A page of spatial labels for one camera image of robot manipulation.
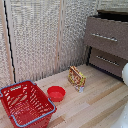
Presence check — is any silver drawer handle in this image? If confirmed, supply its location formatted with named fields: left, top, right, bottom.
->
left=95, top=54, right=121, bottom=67
left=90, top=31, right=119, bottom=43

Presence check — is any woven beige room divider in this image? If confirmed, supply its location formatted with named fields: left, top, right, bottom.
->
left=0, top=0, right=101, bottom=88

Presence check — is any red plastic bowl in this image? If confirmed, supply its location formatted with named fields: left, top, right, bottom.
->
left=46, top=85, right=67, bottom=103

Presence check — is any brown drawer cabinet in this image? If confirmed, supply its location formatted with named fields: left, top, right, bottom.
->
left=83, top=10, right=128, bottom=82

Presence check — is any yellow red snack bag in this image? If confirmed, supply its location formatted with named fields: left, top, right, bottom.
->
left=67, top=65, right=88, bottom=93

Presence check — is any red shopping basket blue rim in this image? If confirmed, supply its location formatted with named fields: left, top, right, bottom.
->
left=0, top=79, right=58, bottom=128

